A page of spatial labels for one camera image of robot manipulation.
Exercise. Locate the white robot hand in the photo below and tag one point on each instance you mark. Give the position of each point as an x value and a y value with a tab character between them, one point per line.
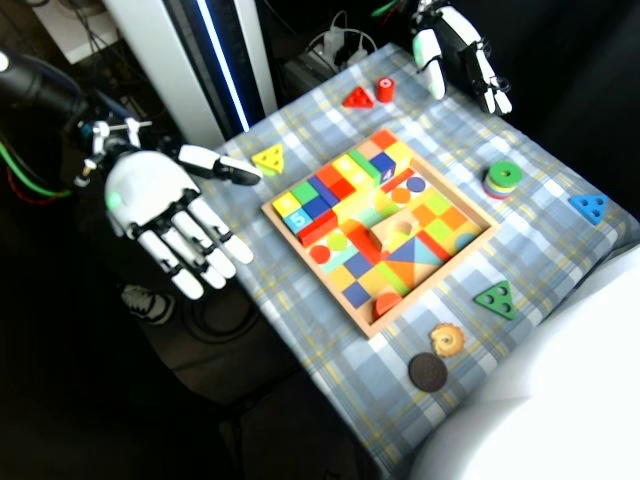
457	40
145	185

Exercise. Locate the red cylinder block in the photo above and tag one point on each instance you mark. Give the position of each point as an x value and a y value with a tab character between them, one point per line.
385	91

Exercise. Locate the wooden block tray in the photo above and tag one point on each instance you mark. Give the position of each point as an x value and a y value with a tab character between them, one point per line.
462	197

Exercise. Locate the blue plaid table cloth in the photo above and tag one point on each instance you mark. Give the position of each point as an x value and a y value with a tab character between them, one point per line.
450	135

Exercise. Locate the red triangle with holes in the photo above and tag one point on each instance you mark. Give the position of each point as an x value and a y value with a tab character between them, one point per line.
358	99

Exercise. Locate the black and white shoe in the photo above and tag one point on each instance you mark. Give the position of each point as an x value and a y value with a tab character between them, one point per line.
147	302

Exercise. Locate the power strip with white plugs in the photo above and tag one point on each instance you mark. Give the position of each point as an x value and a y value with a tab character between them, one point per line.
335	47

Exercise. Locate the white column with blue strip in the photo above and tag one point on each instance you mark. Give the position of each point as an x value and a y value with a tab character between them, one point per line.
165	60

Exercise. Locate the yellow triangle with holes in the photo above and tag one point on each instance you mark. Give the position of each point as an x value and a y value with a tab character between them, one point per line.
269	159

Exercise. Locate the light blue number cube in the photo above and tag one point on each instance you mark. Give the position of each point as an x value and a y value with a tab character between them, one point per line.
298	221

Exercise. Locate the blue triangle with holes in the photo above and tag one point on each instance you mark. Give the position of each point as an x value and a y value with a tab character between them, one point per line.
590	206

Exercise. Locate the green triangle with holes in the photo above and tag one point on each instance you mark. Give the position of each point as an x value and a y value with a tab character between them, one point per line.
497	300

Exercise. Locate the tan flower cookie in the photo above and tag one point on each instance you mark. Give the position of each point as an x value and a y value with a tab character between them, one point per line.
446	341

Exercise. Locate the dark brown round cookie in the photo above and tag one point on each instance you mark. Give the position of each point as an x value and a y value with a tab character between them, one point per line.
427	371

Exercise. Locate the white rounded shell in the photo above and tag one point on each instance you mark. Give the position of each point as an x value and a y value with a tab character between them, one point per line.
550	400

